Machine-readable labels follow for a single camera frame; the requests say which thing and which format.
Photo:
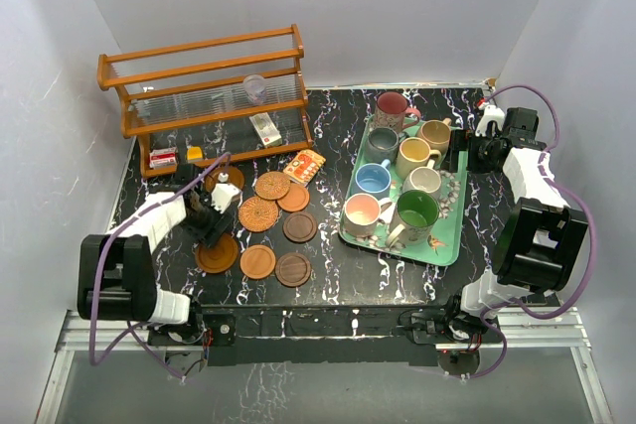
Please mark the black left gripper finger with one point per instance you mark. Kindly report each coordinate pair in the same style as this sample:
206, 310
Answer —
210, 235
184, 175

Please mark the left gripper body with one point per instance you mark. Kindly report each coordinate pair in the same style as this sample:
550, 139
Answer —
206, 219

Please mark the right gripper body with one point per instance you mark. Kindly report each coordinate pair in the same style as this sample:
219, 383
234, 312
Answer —
480, 154

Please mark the woven rattan coaster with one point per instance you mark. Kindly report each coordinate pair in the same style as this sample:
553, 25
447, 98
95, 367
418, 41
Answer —
258, 215
272, 186

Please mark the orange wooden coaster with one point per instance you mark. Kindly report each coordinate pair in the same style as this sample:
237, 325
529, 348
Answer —
257, 262
296, 199

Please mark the wooden shelf rack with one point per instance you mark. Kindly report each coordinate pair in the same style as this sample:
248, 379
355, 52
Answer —
192, 95

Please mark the dark walnut coaster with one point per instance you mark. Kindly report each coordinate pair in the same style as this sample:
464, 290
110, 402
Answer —
300, 227
293, 269

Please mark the green floral tray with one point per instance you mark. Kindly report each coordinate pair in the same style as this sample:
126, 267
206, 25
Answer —
442, 245

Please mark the orange patterned card pack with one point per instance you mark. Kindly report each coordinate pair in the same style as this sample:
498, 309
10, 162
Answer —
304, 166

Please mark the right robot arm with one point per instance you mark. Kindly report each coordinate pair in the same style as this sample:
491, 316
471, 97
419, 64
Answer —
538, 246

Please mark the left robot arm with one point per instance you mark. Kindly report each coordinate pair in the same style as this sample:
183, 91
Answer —
116, 270

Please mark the clear plastic cup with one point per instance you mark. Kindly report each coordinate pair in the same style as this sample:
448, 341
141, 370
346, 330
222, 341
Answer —
254, 86

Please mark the yellow small block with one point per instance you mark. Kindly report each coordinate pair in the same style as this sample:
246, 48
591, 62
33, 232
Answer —
194, 154

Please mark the tan brown mug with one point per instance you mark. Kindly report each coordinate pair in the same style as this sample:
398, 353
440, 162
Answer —
436, 133

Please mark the red white small box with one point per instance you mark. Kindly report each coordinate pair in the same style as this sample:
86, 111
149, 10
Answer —
160, 158

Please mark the yellow mug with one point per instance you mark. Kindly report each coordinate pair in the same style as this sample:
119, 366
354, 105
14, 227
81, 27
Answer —
413, 153

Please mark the white beige mug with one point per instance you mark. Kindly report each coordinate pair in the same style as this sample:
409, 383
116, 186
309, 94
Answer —
423, 179

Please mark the maroon mug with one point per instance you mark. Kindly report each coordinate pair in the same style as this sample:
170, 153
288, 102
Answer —
392, 111

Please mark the grey mug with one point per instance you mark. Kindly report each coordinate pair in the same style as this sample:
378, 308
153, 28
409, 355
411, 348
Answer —
382, 144

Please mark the green mug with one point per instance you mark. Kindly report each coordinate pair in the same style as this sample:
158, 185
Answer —
415, 214

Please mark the white green small box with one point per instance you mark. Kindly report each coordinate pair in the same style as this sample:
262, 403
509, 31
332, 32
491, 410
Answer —
266, 130

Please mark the blue mug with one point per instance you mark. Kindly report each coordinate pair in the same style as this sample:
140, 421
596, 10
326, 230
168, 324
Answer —
374, 179

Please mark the pink mug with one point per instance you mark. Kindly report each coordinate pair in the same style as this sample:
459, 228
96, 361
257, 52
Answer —
362, 213

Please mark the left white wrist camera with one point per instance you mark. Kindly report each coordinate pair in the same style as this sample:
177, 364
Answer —
223, 191

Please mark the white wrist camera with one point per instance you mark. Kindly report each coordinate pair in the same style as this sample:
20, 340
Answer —
223, 191
492, 120

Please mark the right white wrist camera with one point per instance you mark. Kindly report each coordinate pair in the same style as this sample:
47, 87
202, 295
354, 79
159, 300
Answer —
492, 120

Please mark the black front base frame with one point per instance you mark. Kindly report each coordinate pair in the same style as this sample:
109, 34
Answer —
249, 334

